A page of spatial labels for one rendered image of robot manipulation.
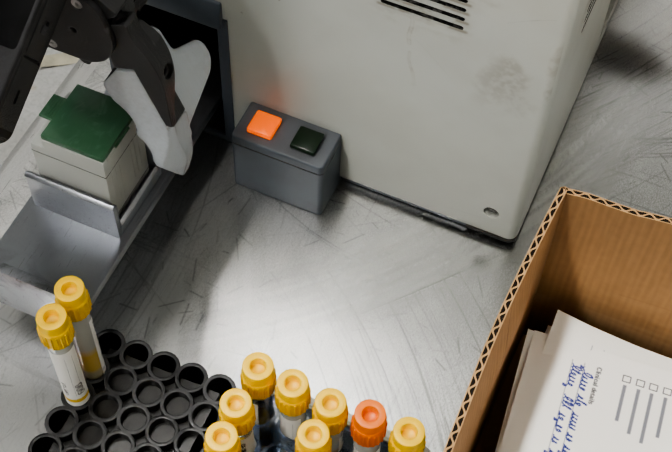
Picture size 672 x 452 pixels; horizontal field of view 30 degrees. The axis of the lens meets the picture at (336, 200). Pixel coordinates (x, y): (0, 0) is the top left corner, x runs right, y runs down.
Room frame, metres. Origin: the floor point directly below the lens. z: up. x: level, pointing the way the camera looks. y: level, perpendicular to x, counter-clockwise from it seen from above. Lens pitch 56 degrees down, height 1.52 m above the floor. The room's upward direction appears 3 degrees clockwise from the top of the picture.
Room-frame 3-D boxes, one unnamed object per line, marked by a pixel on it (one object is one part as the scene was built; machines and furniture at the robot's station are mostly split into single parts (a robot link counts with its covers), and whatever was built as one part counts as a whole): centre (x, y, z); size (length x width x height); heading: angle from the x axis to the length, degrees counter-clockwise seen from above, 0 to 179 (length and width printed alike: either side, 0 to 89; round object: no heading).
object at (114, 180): (0.41, 0.14, 0.95); 0.05 x 0.04 x 0.06; 68
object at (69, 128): (0.41, 0.14, 0.98); 0.05 x 0.04 x 0.01; 68
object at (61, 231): (0.43, 0.13, 0.92); 0.21 x 0.07 x 0.05; 158
